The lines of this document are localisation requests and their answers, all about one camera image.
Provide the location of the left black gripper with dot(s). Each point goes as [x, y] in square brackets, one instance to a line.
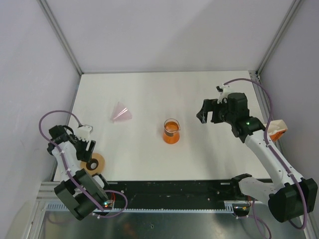
[85, 154]

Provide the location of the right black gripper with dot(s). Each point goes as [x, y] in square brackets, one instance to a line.
[209, 105]

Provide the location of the orange glass flask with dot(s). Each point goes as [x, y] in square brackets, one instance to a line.
[171, 131]

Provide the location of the pink cone coffee filter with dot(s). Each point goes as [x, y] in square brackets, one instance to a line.
[120, 113]

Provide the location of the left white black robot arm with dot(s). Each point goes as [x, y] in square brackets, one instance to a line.
[79, 191]

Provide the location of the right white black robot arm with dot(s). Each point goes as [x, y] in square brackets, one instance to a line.
[291, 195]

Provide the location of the white orange box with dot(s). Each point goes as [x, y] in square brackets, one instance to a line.
[276, 129]

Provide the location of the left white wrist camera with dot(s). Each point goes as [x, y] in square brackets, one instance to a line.
[83, 132]

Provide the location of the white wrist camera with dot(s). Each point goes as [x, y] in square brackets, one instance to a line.
[83, 132]
[224, 90]

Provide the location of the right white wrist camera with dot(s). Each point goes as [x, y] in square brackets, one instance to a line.
[224, 90]

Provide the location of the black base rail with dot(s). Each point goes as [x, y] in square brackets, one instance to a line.
[183, 195]

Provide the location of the right aluminium frame post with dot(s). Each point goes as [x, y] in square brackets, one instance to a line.
[280, 33]

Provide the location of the aluminium frame post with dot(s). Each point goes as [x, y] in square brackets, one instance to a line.
[280, 33]
[46, 9]

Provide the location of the left aluminium frame post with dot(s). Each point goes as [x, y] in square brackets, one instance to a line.
[46, 9]

